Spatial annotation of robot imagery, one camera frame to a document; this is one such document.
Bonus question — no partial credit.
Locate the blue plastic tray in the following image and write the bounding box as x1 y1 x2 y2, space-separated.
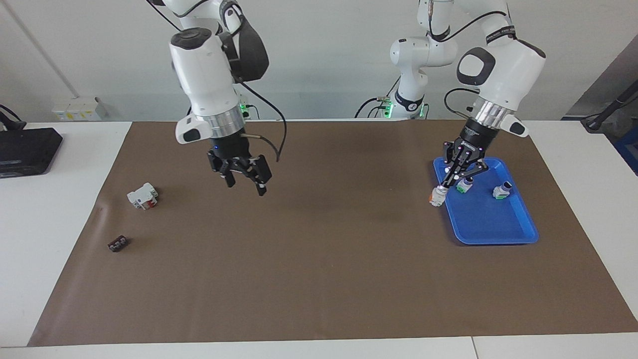
433 157 540 246

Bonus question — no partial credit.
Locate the white circuit breaker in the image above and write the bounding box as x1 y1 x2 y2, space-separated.
126 182 160 211

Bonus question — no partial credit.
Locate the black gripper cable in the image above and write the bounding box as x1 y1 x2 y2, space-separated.
238 81 288 163
428 0 511 121

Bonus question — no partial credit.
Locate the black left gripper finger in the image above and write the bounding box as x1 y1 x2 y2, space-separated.
448 158 489 190
441 141 464 189

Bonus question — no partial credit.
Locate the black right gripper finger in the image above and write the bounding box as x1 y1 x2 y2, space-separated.
243 155 274 196
207 154 237 189

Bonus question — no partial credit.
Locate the orange-based white knob switch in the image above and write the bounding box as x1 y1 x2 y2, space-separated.
428 185 450 208

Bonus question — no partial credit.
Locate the black electronics box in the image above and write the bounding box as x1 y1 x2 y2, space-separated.
0 127 64 178

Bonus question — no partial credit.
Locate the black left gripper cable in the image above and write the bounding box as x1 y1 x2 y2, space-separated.
428 0 511 121

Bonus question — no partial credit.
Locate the black left arm base cable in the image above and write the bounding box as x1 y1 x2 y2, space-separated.
354 75 400 119

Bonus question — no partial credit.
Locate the blue box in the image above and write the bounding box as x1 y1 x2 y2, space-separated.
614 137 638 176

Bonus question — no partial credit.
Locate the white wall socket box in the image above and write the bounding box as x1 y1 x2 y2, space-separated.
52 96 108 122

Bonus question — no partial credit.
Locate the brown table mat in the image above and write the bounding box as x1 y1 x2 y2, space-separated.
27 120 638 347

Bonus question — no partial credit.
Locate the black cable on electronics box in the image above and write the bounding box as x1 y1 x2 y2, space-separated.
0 104 26 132

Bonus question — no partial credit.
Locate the black tripod stand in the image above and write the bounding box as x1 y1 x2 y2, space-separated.
581 79 638 133

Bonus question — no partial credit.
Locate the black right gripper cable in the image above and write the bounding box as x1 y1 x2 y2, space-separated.
238 81 288 163

